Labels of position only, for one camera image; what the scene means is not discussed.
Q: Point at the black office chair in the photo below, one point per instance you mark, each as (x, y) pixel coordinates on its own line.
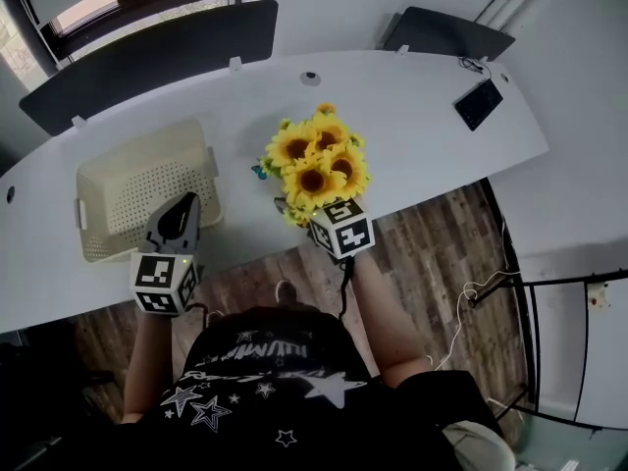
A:
(44, 390)

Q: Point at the wide dark desk divider panel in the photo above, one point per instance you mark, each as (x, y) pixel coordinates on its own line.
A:
(147, 62)

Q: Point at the person's black shoe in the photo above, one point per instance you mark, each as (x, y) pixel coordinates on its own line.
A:
(287, 293)

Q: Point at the black star-print t-shirt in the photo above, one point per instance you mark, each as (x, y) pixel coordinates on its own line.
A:
(294, 410)

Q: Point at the person's left forearm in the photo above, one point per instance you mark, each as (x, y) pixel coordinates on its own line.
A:
(147, 366)

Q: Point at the black metal partition frame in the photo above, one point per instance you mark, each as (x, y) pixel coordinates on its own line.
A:
(532, 312)

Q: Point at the person's right forearm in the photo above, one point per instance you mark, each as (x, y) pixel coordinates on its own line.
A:
(387, 331)

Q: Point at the wall box with red button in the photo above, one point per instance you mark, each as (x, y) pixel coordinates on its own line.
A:
(597, 298)

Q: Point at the dark-framed window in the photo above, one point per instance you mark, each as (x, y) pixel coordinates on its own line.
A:
(142, 3)

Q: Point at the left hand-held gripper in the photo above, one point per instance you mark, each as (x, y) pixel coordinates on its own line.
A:
(157, 285)

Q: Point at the cream perforated plastic basket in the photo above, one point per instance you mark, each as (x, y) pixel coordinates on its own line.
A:
(127, 184)

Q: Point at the long white desk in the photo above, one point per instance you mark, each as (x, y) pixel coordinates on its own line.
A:
(417, 130)

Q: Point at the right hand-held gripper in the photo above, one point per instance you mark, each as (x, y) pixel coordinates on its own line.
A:
(343, 233)

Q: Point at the yellow sunflower bouquet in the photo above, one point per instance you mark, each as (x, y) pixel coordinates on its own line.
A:
(314, 165)

